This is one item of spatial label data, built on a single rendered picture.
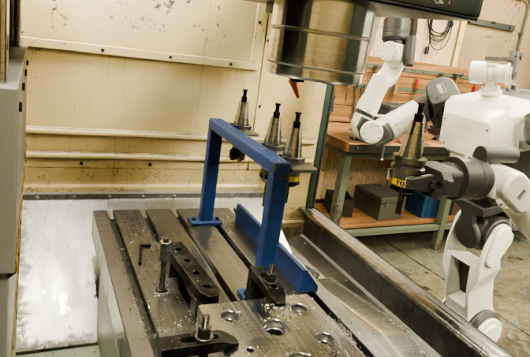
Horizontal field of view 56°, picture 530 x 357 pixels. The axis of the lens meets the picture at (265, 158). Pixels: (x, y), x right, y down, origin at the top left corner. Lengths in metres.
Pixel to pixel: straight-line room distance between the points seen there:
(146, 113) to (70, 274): 0.59
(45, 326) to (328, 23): 1.12
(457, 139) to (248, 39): 0.80
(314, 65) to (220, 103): 1.13
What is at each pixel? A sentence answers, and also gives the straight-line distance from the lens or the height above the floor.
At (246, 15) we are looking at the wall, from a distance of 1.84.
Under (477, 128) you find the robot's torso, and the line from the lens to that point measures 1.55.
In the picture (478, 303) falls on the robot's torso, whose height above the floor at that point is 0.73.
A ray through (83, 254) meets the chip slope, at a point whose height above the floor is 0.75.
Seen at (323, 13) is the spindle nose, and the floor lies 1.53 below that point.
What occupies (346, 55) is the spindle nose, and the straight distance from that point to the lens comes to 0.76.
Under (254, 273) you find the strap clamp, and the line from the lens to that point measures 1.06.
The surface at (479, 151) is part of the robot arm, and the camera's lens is 1.10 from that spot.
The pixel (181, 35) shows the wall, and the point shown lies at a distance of 1.77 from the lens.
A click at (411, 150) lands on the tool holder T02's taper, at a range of 0.96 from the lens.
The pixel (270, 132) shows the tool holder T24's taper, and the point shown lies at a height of 1.26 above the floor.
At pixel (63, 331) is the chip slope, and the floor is 0.65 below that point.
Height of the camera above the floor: 1.49
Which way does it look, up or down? 14 degrees down
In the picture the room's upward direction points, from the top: 8 degrees clockwise
